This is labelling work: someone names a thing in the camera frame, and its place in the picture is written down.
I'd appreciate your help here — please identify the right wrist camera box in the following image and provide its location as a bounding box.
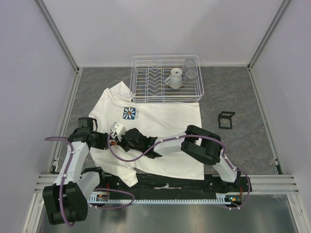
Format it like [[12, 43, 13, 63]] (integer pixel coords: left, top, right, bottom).
[[110, 122, 126, 141]]

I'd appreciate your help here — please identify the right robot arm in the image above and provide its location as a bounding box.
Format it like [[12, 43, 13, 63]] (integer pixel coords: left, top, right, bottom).
[[117, 125, 241, 191]]

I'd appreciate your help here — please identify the clear plastic cup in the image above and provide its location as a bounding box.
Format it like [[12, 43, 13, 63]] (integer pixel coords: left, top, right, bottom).
[[184, 69, 197, 84], [183, 59, 196, 70]]

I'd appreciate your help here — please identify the white ceramic mug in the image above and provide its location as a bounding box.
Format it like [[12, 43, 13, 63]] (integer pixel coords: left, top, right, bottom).
[[164, 67, 183, 89]]

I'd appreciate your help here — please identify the near clear plastic cup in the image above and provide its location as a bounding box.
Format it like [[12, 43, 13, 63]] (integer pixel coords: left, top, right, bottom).
[[184, 69, 197, 84]]

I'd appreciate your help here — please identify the white t-shirt with flower print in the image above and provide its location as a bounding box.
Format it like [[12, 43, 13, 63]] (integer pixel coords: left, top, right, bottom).
[[89, 82, 204, 187]]

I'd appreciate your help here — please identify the small black frame stand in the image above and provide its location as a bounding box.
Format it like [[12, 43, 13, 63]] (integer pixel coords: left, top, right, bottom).
[[218, 111, 236, 130]]

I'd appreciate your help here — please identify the far clear plastic cup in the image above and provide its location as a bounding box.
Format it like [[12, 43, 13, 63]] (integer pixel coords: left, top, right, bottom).
[[183, 59, 196, 70]]

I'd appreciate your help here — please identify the white wire dish rack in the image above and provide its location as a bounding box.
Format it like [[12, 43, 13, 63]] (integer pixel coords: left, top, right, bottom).
[[130, 55, 205, 103]]

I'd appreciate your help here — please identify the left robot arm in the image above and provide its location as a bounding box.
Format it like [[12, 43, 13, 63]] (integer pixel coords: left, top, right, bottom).
[[42, 117, 108, 227]]

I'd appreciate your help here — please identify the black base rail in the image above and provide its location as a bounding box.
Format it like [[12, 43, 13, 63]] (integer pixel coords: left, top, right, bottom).
[[104, 172, 252, 194]]

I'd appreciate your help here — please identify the white slotted cable duct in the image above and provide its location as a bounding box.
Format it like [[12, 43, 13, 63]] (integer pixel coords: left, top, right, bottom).
[[88, 192, 231, 205]]

